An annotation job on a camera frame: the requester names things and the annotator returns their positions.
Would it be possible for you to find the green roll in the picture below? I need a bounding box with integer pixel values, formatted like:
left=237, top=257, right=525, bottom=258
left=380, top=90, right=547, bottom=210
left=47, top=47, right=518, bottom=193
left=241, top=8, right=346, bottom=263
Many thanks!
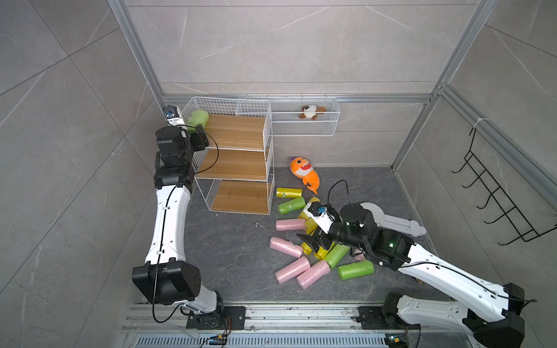
left=324, top=244, right=350, bottom=269
left=337, top=260, right=375, bottom=280
left=278, top=197, right=306, bottom=215
left=187, top=109, right=210, bottom=133

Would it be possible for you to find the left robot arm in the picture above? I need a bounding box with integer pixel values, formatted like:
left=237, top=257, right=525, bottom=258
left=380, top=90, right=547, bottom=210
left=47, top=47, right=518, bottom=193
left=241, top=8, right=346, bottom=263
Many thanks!
left=131, top=125, right=224, bottom=318

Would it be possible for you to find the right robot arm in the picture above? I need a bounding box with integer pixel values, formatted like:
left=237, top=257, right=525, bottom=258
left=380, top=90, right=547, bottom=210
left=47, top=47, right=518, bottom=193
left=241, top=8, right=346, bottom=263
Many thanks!
left=300, top=202, right=529, bottom=347

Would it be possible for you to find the yellow roll near shelf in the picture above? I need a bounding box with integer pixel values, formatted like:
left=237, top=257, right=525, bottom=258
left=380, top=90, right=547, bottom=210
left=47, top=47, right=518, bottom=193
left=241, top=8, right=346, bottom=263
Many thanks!
left=276, top=187, right=303, bottom=199

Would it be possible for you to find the yellow roll middle right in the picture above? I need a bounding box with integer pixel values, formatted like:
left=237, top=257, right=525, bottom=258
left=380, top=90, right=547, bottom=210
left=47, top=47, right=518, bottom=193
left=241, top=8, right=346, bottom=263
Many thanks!
left=313, top=242, right=336, bottom=260

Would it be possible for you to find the yellow roll middle left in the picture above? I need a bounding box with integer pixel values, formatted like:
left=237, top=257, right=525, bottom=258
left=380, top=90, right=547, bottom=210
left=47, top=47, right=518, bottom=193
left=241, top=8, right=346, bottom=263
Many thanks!
left=301, top=242, right=313, bottom=255

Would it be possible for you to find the pink roll upper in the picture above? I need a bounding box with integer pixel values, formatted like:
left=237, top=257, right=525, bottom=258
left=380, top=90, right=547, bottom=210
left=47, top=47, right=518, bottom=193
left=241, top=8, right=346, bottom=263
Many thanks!
left=276, top=218, right=306, bottom=232

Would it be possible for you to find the pink roll lower left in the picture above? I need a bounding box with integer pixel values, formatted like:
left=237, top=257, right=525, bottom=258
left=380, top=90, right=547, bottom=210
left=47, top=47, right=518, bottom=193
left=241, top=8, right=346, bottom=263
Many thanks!
left=275, top=256, right=311, bottom=284

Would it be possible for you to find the pink roll left middle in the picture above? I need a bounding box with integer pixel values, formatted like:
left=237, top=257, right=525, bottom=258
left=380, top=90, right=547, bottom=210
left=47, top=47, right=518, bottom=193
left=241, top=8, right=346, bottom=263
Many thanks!
left=270, top=236, right=303, bottom=258

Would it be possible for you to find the pink roll lower right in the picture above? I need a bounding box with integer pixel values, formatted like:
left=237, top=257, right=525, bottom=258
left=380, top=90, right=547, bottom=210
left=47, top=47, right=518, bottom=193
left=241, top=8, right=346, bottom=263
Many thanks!
left=297, top=260, right=331, bottom=289

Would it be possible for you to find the orange shark plush toy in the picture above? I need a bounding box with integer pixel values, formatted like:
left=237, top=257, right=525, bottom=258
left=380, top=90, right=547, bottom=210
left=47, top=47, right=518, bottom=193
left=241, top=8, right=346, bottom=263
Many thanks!
left=290, top=157, right=321, bottom=194

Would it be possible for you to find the brown white plush toy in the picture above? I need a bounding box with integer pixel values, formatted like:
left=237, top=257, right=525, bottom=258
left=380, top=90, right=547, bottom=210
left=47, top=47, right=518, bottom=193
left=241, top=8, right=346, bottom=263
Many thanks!
left=298, top=104, right=327, bottom=120

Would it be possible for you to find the white wire three-tier shelf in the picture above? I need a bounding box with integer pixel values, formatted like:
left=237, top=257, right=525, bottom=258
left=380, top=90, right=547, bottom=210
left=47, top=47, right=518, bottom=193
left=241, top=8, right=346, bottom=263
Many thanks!
left=183, top=97, right=275, bottom=215

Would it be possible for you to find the white wire wall basket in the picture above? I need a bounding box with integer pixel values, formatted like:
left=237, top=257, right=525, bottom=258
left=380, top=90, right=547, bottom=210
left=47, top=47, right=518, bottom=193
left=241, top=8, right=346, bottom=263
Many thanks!
left=236, top=96, right=341, bottom=138

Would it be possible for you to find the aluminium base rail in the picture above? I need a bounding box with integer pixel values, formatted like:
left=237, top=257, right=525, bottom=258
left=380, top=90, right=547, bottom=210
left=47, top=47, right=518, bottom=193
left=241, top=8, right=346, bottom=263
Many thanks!
left=113, top=302, right=479, bottom=347

